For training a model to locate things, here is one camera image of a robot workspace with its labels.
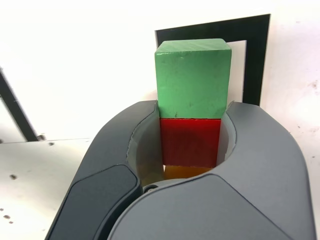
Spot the yellow cube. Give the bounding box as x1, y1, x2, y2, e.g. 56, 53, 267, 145
163, 164, 213, 180

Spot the green cube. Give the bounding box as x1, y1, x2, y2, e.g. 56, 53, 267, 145
154, 38, 233, 120

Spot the black tape strip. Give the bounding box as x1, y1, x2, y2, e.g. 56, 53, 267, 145
0, 67, 41, 143

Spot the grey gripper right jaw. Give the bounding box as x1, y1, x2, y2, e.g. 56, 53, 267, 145
106, 99, 317, 240

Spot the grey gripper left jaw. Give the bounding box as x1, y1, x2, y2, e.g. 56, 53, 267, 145
46, 99, 166, 240

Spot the black tape square outline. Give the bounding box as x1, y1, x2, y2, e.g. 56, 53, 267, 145
154, 13, 272, 107

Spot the red cube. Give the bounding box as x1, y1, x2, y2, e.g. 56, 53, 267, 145
159, 117, 223, 168

